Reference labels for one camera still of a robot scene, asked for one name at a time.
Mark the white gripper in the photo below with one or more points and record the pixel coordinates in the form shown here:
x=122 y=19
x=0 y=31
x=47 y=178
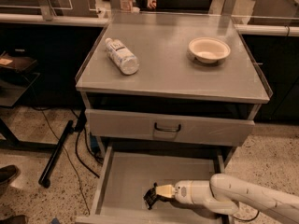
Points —
x=182 y=191

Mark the black rxbar chocolate wrapper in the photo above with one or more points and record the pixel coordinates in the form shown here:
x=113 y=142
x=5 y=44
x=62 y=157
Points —
x=151 y=197

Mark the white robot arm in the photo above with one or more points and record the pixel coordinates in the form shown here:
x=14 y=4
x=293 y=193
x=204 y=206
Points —
x=221 y=193

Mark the open grey middle drawer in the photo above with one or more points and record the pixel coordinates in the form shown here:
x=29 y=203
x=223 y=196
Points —
x=129 y=172

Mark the closed grey upper drawer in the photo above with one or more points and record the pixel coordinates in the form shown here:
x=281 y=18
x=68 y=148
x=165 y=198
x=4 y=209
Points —
x=194 y=130

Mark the grey metal drawer cabinet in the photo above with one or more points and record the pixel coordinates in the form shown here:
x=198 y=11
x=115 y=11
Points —
x=169 y=80

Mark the black metal floor bar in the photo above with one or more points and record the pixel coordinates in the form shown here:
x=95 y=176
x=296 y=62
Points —
x=44 y=179

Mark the clear plastic water bottle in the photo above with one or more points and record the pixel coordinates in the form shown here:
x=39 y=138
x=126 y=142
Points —
x=125 y=60

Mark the white paper bowl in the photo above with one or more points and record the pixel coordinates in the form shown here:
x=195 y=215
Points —
x=208 y=49

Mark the dark shoe bottom left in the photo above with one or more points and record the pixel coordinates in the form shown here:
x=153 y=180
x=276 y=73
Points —
x=21 y=219

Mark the dark shoe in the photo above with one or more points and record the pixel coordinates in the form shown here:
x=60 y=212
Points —
x=7 y=174
x=21 y=219

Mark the dark side table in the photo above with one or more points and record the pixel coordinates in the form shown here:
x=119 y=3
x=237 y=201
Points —
x=13 y=86

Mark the black drawer handle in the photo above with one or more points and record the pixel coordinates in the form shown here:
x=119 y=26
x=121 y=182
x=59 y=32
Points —
x=167 y=130

